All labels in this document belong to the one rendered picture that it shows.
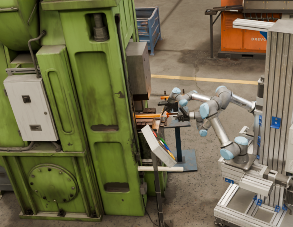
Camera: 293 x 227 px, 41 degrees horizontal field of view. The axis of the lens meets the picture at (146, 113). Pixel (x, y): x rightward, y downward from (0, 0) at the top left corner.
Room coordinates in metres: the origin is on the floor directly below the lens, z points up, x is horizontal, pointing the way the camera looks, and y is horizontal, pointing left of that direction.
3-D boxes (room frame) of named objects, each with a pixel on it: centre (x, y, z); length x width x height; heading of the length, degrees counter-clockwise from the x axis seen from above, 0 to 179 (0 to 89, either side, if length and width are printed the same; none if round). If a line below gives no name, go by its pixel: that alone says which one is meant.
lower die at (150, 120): (3.38, 0.15, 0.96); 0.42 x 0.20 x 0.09; 78
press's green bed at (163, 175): (3.43, 0.14, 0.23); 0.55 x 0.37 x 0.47; 78
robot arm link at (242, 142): (2.74, -0.79, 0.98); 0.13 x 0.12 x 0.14; 122
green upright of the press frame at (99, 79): (3.13, 0.35, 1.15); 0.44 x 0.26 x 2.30; 78
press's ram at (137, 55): (3.42, 0.14, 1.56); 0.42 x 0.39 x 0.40; 78
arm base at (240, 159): (2.74, -0.80, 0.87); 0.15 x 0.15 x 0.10
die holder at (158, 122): (3.43, 0.14, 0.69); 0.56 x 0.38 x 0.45; 78
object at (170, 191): (3.32, -0.11, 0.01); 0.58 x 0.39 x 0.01; 168
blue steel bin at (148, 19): (7.54, 0.16, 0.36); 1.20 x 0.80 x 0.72; 72
